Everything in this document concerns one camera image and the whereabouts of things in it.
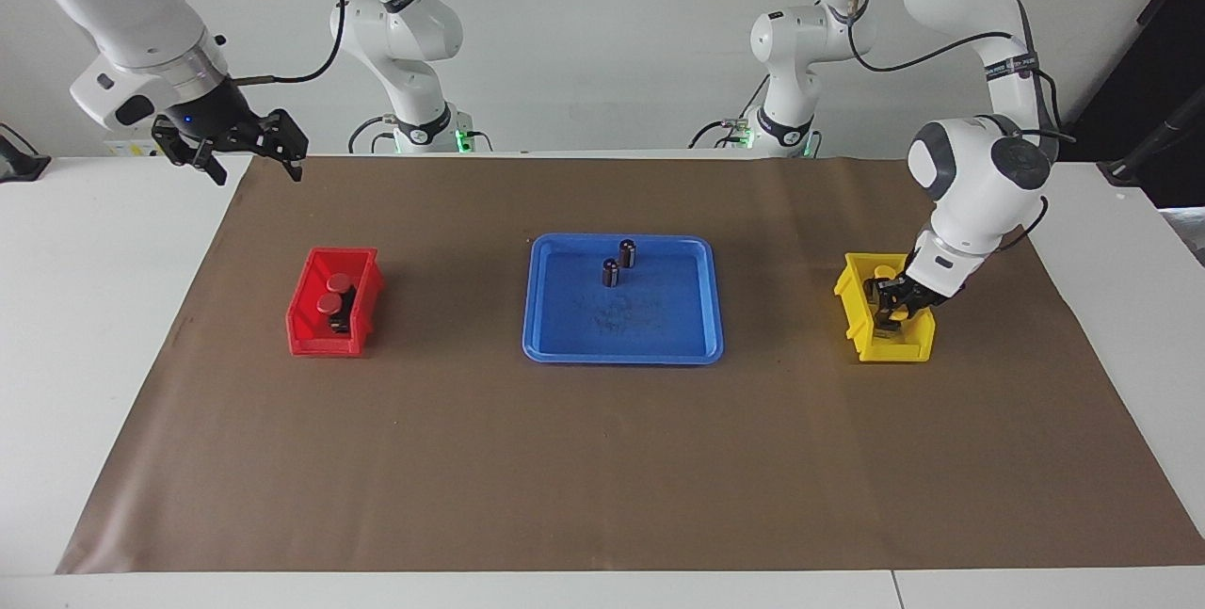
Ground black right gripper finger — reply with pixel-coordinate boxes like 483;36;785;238
151;127;230;187
260;108;309;183

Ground yellow plastic storage bin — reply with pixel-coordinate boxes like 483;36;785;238
833;252;937;363

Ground red plastic storage bin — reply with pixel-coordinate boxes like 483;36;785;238
286;248;386;358

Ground black stand pole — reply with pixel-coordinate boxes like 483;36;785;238
1097;87;1205;186

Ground blue plastic tray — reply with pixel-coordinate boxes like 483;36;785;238
522;232;725;365

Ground brown paper table mat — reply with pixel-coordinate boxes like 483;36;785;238
56;155;1205;575

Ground dark panel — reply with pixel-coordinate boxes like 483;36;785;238
1040;0;1205;210

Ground white wall power outlet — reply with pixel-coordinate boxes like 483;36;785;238
102;129;166;158

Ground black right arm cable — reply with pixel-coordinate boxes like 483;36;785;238
231;0;349;86

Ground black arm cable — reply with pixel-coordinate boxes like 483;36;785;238
845;0;1079;252
231;0;349;86

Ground black clamp mount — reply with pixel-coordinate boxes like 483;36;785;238
0;122;51;184

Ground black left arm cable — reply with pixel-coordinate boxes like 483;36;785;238
845;0;1079;252

